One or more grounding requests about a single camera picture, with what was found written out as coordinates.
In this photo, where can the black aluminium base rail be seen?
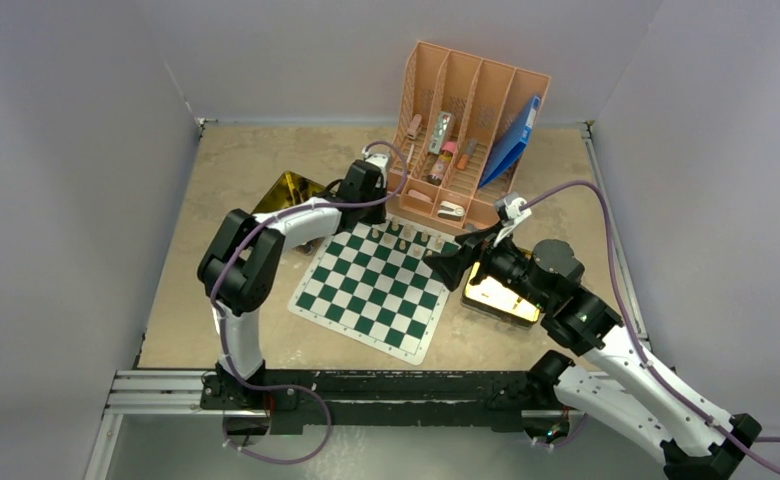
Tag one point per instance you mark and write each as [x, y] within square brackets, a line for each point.
[294, 399]

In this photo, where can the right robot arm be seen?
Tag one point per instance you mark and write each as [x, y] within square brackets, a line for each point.
[641, 398]

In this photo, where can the grey box in organizer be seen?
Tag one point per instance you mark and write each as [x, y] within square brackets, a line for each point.
[441, 132]

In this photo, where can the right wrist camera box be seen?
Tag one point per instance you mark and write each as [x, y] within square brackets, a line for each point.
[512, 210]

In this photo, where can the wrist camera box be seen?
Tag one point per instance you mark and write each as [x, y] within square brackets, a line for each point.
[380, 160]
[512, 210]

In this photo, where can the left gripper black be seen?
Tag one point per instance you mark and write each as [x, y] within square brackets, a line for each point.
[376, 217]

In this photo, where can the pink desk organizer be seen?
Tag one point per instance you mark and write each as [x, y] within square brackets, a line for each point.
[484, 96]

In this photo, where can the gold tin with white pieces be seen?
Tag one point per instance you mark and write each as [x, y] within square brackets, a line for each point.
[492, 299]

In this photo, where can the gold tin with dark pieces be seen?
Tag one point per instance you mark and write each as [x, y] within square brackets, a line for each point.
[290, 189]

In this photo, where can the green white chess board mat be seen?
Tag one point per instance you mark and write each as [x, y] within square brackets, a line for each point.
[375, 293]

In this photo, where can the white stapler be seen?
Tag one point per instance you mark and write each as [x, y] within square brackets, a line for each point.
[450, 211]

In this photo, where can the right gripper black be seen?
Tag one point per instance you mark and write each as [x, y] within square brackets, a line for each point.
[451, 267]

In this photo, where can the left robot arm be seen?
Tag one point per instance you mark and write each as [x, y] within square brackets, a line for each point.
[239, 267]

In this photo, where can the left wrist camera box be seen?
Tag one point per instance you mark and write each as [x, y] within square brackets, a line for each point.
[380, 160]

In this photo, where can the blue folder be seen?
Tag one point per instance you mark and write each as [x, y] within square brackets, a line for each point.
[512, 143]

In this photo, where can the pink capped bottle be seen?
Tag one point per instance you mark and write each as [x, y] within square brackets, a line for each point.
[442, 163]

